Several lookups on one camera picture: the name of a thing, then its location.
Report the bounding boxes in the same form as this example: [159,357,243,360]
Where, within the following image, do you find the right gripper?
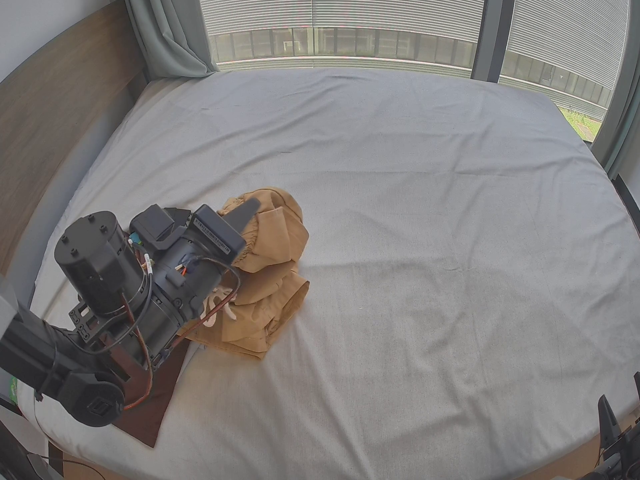
[595,371,640,480]

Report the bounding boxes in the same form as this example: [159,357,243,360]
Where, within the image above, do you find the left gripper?
[122,197,262,370]

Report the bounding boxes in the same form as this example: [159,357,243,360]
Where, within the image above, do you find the tan shorts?
[175,185,311,361]

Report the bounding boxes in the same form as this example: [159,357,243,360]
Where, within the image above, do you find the grey-green curtain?
[117,0,221,80]

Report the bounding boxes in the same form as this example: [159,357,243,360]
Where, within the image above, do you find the brown garment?
[111,333,201,450]

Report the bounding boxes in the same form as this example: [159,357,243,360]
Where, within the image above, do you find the window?
[190,0,640,181]

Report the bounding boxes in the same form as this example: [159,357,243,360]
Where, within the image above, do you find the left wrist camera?
[129,206,193,264]

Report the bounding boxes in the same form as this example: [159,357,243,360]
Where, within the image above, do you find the black cable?
[30,453,117,475]

